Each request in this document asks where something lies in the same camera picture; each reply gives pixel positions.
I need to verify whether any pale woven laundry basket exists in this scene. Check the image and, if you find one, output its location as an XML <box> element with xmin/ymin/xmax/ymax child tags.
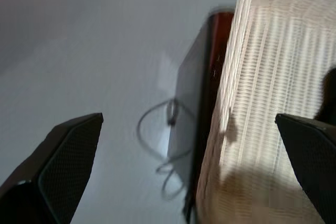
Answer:
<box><xmin>195</xmin><ymin>0</ymin><xmax>336</xmax><ymax>224</ymax></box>

